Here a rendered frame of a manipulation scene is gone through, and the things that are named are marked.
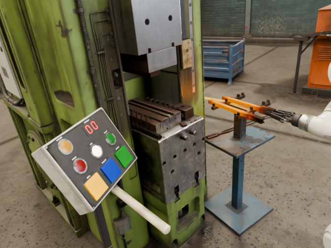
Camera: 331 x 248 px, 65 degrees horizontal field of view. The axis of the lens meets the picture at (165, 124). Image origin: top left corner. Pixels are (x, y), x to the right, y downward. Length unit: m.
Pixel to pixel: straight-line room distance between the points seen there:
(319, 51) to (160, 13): 3.55
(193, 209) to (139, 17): 1.37
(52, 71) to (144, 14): 0.65
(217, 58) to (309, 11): 4.19
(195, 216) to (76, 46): 1.39
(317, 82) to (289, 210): 2.79
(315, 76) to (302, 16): 4.27
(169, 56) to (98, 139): 0.59
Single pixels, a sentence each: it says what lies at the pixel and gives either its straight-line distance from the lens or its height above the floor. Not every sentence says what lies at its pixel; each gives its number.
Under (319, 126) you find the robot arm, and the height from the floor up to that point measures 0.95.
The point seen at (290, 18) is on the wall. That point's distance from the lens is 8.88.
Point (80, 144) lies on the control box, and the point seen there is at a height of 1.14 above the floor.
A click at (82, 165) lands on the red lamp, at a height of 1.09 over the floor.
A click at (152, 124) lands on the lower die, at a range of 1.43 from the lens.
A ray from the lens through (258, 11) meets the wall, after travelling 9.16.
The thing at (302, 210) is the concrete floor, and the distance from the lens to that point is 2.40.
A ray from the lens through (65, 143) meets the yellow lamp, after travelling 0.97.
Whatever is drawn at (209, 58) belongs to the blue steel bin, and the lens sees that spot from 5.22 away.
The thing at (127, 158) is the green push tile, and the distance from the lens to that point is 1.13.
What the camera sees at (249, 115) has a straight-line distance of 1.59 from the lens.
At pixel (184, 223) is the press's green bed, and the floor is 0.15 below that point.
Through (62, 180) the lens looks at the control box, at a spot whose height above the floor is 1.07.
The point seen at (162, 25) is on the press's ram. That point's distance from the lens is 1.35.
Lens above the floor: 1.60
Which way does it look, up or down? 26 degrees down
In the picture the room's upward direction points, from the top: 6 degrees counter-clockwise
